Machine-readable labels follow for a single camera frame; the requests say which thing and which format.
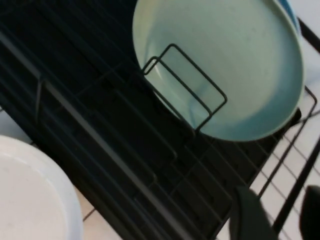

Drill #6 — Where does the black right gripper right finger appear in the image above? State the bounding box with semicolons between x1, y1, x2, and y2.
300;184;320;240

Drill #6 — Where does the black wire dish rack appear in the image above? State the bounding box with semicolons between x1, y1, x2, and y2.
0;0;320;240

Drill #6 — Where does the pale green round plate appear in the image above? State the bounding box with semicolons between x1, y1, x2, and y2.
132;0;307;143

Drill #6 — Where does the light blue round plate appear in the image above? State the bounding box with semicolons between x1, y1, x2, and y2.
274;0;300;36

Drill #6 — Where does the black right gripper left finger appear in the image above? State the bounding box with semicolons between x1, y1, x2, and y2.
228;185;274;240

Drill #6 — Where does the black ribbed drip tray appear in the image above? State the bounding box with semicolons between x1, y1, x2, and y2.
0;0;303;240

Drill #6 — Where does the white round plate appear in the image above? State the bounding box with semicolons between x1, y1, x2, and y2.
0;134;85;240

